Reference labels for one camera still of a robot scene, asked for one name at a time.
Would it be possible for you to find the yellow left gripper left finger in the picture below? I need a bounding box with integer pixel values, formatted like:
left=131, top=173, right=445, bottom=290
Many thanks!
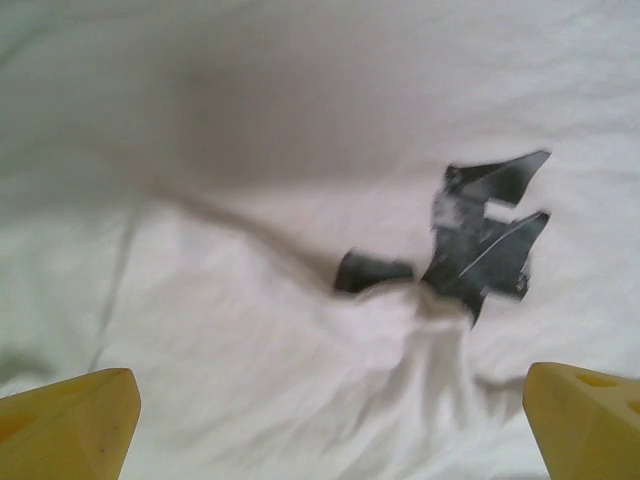
left=0, top=367, right=143, bottom=480

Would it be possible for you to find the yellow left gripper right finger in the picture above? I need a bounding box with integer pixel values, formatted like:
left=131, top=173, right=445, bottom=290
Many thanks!
left=522, top=361, right=640, bottom=480

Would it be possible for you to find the white t-shirt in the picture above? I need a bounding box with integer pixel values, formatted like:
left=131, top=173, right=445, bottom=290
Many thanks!
left=0, top=0, right=640, bottom=480

